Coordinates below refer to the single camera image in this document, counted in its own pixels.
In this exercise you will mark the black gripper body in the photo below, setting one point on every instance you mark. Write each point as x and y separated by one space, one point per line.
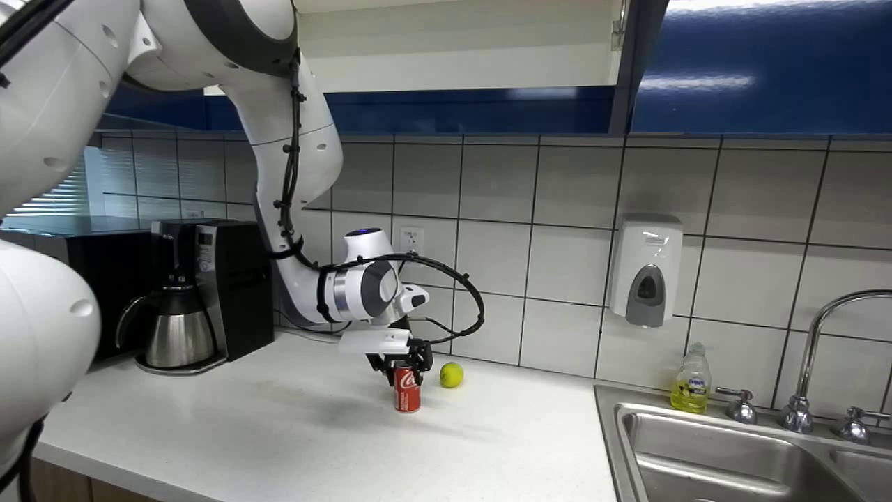
408 352

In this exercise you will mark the red soda can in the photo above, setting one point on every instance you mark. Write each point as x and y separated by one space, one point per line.
408 391

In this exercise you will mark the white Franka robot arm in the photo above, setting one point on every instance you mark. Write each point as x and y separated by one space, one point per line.
57 94

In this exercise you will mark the blue cabinet door panel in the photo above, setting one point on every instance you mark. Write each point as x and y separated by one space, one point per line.
167 110

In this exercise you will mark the open blue cabinet door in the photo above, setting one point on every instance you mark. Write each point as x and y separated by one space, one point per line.
637 66

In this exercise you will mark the metal cabinet hinge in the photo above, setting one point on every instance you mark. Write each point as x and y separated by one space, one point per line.
618 25

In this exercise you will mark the green lime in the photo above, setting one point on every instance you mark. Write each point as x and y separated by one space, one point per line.
453 375

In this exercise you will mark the black coffee maker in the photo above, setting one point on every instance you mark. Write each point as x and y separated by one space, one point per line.
236 289

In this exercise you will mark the steel coffee carafe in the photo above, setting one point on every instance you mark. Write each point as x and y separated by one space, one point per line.
175 335

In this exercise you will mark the white soap dispenser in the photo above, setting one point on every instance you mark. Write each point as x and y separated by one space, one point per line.
645 260

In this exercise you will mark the yellow dish soap bottle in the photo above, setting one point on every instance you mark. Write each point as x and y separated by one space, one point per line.
688 385

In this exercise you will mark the black microwave oven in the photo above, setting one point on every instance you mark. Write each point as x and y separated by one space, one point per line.
119 280

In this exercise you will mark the stainless steel sink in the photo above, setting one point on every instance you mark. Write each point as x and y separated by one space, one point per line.
726 455

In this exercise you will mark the white window blinds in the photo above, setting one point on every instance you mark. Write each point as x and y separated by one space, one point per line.
64 200

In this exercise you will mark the chrome faucet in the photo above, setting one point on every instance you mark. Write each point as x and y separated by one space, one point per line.
808 363

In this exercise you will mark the open blue wall cabinet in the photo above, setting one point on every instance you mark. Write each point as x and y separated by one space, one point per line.
462 66

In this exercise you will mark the closed blue wall cabinet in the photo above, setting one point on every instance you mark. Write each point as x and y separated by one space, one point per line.
770 84

